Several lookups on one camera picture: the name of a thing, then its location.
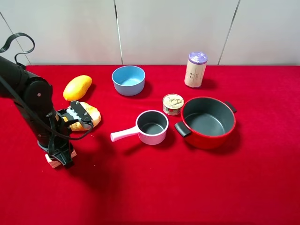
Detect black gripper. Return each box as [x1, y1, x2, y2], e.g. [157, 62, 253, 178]
[37, 110, 74, 168]

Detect pink white layered block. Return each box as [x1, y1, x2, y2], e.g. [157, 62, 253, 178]
[45, 150, 77, 168]

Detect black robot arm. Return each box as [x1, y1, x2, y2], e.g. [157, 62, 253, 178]
[0, 57, 74, 168]

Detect peeled orange tangerine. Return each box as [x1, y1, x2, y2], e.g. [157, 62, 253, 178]
[64, 102, 101, 131]

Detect yellow mango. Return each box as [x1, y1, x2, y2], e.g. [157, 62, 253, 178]
[63, 75, 92, 101]

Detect blue bowl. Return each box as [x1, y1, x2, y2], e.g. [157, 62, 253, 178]
[112, 65, 146, 96]

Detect small tin can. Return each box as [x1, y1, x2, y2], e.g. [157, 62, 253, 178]
[163, 93, 184, 116]

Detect purple roll in paper sleeve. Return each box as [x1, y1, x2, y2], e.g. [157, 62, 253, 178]
[184, 52, 208, 88]

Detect black cable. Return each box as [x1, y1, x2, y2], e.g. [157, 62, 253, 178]
[0, 32, 94, 141]

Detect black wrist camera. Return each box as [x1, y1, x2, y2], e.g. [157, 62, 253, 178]
[60, 101, 93, 130]

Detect pink saucepan with handle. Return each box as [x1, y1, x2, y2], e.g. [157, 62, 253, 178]
[110, 110, 169, 145]

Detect red pot black handles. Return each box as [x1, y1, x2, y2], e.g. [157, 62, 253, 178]
[174, 97, 237, 150]

